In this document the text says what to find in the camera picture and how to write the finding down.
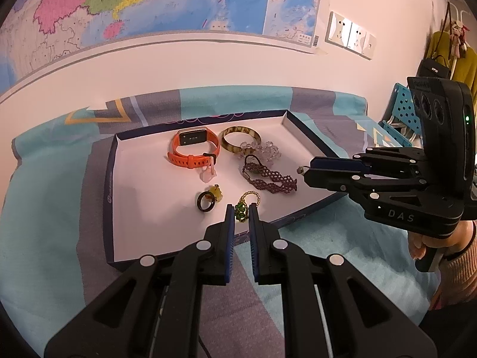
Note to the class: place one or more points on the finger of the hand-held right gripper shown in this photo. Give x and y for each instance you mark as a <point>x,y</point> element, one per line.
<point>328,179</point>
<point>335,162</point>

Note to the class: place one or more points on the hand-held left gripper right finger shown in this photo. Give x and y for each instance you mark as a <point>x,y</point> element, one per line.
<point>253,246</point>

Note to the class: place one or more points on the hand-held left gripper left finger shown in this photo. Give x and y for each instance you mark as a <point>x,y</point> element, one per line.
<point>230,246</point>

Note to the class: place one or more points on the small metal pendant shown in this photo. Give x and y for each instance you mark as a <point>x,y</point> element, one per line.
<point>300,170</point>

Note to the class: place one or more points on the pink translucent charm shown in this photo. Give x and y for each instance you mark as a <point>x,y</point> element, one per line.
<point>208,174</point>

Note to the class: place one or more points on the white box with dark rim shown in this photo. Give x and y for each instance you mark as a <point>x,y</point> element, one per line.
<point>149,201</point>

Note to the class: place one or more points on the person's right forearm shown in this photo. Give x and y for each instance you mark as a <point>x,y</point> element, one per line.
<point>460,276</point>

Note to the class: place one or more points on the person's right hand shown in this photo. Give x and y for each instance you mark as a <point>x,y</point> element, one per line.
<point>462,236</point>

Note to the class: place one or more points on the blue perforated plastic stool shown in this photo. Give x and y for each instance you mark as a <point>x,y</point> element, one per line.
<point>404,108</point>

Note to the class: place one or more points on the yellow hanging garment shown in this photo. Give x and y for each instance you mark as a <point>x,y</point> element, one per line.
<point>465,71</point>

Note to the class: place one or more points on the black handbag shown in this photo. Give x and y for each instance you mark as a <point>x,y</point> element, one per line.
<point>434,69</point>

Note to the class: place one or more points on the orange smart band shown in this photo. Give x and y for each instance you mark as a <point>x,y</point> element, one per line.
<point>186,160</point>

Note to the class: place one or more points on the small pink plush charm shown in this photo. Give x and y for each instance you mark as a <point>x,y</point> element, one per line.
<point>457,37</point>

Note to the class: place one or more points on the tortoiseshell bangle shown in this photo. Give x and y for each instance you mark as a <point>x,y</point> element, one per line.
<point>225,143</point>

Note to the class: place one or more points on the person's dark clothing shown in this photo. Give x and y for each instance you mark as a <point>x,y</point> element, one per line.
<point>451,332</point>

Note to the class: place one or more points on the colourful wall map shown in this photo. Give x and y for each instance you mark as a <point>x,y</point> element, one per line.
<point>149,3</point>

